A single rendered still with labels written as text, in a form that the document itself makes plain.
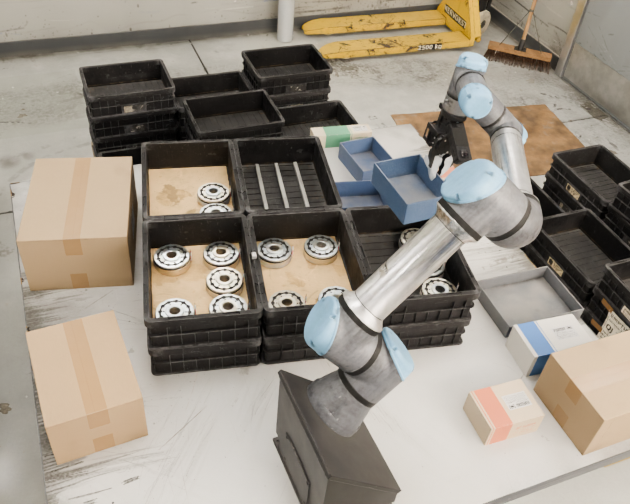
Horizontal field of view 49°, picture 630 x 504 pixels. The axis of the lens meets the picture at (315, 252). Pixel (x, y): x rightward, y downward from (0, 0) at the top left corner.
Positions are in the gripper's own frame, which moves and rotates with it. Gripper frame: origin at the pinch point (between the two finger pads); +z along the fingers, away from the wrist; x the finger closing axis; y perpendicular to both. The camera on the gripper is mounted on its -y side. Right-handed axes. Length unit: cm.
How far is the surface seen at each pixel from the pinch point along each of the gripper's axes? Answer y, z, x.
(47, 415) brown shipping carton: -30, 39, 106
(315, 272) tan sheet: 0.4, 32.6, 29.6
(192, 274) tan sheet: 9, 37, 64
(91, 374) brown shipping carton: -21, 38, 95
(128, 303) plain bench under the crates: 15, 52, 81
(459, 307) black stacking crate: -27.1, 24.7, -1.9
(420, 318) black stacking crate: -25.1, 29.4, 8.1
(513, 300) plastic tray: -16, 38, -34
